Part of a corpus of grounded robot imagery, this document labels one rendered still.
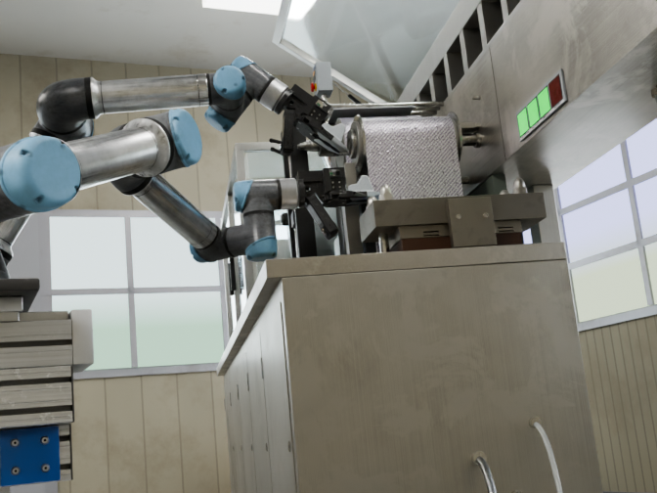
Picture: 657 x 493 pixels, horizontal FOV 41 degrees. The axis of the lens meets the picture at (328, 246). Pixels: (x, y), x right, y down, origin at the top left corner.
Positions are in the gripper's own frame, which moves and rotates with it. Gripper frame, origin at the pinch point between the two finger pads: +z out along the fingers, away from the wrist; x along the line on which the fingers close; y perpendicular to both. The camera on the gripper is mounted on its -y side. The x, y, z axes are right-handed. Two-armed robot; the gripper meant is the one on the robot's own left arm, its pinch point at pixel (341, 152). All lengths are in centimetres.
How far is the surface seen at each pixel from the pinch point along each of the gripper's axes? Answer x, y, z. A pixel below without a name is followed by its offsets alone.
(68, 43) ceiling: 317, 78, -191
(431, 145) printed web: -6.6, 12.8, 17.6
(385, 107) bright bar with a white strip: 23.9, 28.5, 1.6
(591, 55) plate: -64, 20, 31
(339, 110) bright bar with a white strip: 23.7, 19.4, -8.5
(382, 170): -6.6, -0.4, 11.2
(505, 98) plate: -21.2, 27.1, 25.3
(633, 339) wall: 233, 99, 177
